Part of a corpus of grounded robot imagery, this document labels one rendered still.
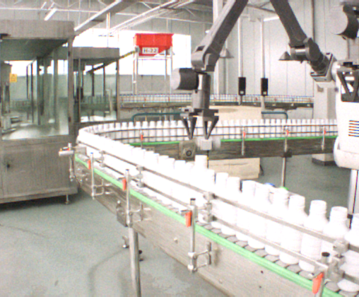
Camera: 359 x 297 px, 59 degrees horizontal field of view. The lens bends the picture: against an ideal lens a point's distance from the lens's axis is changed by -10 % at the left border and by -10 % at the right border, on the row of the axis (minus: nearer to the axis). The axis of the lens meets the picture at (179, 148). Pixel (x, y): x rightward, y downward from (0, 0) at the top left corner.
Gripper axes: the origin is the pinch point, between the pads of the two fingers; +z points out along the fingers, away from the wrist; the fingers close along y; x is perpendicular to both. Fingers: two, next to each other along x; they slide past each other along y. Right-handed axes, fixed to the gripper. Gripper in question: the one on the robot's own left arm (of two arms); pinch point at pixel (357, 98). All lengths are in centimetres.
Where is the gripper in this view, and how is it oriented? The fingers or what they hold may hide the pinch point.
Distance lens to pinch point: 89.3
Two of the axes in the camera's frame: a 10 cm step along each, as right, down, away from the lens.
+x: -5.4, -1.2, 8.4
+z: 0.0, 9.9, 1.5
